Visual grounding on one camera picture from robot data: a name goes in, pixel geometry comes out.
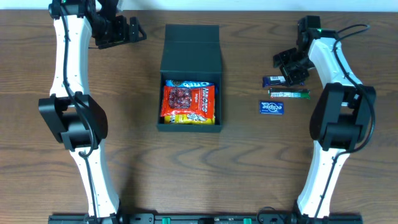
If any dark blue candy bar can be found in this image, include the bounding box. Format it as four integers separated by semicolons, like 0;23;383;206
262;75;305;88

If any green and white candy bar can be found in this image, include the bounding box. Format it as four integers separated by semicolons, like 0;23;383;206
268;88;310;100

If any blue Eclipse gum pack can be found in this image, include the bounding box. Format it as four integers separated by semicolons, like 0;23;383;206
259;101;284;115

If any black gift box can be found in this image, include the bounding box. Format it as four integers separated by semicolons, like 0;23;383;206
157;24;223;133

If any blue Oreo cookie pack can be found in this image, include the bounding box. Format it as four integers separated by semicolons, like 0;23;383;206
165;80;215;89

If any red snack bag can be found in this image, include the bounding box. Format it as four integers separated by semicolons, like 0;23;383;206
160;86;215;119

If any yellow sunflower seed bag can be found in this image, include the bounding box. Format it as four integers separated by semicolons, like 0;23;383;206
164;114;215;125

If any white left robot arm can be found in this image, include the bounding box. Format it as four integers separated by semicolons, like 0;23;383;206
39;0;146;223

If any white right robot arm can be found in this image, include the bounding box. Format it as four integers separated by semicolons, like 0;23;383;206
273;16;376;223

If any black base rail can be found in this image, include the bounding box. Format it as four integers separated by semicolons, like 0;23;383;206
48;212;363;224

